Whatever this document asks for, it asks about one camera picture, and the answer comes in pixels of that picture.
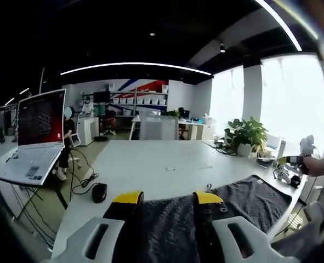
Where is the small black gadget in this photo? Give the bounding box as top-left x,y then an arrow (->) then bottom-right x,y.
289,175 -> 303,189

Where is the large potted green plant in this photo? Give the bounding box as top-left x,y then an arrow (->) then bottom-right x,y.
224,116 -> 269,158

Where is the black wall monitor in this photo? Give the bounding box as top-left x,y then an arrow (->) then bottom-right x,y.
93,92 -> 111,104

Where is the black computer mouse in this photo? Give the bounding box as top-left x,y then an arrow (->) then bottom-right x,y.
92,182 -> 109,204

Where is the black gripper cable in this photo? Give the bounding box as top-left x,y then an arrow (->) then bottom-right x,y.
304,175 -> 318,205

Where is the white low cabinet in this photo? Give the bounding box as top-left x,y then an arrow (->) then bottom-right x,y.
178,122 -> 215,141

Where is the grey textured towel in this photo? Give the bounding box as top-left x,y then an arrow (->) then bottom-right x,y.
139,174 -> 293,263

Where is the shelf of white storage boxes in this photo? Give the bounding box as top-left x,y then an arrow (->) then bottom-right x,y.
109,84 -> 169,116

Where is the white game controller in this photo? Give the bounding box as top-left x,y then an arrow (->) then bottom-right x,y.
273,164 -> 292,184

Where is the black looped cable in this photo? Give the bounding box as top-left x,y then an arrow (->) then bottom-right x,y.
67,147 -> 100,196

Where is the white storage cabinet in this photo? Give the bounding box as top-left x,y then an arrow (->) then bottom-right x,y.
76,116 -> 100,146

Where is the person's right hand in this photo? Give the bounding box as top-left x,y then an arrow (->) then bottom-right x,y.
300,157 -> 324,178

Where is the frosted translucent panel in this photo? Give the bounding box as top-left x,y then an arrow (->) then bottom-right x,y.
139,115 -> 180,141

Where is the white ceiling light strip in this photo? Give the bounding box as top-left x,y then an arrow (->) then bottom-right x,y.
59,62 -> 213,76
254,0 -> 303,52

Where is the white visitor chair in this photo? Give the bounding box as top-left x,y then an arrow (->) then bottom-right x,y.
69,133 -> 82,147

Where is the black coiled cable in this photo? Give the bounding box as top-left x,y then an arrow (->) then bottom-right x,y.
215,142 -> 238,157

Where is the black laptop stand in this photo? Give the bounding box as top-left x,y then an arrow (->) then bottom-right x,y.
10,147 -> 69,220

